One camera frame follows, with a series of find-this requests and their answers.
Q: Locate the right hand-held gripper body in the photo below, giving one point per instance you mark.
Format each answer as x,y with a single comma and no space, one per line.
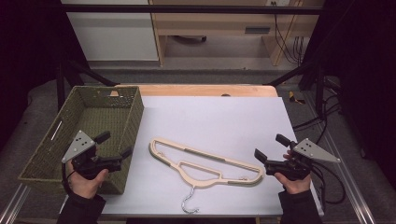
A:
292,169

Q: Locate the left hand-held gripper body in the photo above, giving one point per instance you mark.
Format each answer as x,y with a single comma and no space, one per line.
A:
79,146

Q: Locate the green woven basket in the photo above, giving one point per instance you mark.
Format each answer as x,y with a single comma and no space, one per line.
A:
93,118

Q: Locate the cream plastic clothes hanger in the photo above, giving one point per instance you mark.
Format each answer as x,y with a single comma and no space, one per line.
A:
151,150

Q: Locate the beige wooden clothes hanger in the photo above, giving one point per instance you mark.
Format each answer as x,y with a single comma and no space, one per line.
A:
202,154

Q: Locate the person's right hand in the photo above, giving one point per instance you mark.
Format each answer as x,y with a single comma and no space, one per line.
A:
295,186

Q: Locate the person's left hand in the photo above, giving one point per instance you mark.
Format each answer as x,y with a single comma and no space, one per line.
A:
85,188

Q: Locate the yellow and black small object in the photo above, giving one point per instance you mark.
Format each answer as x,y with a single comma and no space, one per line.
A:
294,98

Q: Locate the black curtain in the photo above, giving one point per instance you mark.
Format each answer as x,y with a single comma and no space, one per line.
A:
28,62
367,77

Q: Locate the white cabinet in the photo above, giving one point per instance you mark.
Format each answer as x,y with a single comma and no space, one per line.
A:
115,37

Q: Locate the light wooden desk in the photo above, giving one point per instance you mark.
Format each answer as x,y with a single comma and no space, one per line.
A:
211,23

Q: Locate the aluminium rail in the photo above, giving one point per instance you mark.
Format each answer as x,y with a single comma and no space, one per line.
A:
348,174
14,202

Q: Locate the black metal frame strut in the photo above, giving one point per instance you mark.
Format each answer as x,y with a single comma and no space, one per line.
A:
93,74
292,74

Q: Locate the white wall socket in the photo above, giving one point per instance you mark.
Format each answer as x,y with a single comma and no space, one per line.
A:
278,2

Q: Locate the black metal frame bar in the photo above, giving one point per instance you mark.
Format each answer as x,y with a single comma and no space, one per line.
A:
186,9

